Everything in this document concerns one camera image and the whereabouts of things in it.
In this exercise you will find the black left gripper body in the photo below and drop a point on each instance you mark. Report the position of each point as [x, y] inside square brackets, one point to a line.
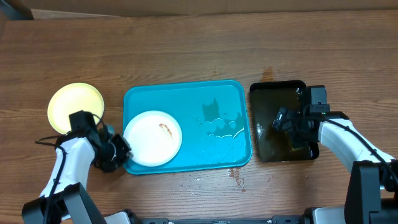
[114, 154]

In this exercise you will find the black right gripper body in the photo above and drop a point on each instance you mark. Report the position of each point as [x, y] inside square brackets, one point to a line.
[295, 124]

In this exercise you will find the white plate with sauce streak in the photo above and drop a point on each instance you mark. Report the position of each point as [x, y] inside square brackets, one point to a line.
[154, 137]

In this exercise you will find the yellow-green plastic plate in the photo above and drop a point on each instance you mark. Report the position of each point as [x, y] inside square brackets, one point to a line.
[70, 99]

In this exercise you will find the green yellow scrub sponge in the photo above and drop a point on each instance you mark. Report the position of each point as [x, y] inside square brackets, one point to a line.
[299, 148]

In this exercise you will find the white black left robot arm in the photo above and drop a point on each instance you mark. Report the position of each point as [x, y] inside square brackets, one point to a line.
[65, 196]

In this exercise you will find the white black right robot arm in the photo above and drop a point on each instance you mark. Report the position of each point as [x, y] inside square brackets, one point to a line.
[371, 170]

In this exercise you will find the black tray with water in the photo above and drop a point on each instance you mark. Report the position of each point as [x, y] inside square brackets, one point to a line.
[266, 99]

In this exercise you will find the teal plastic serving tray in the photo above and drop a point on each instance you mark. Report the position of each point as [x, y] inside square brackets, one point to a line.
[213, 118]

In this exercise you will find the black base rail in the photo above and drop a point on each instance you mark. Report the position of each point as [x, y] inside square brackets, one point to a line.
[224, 220]

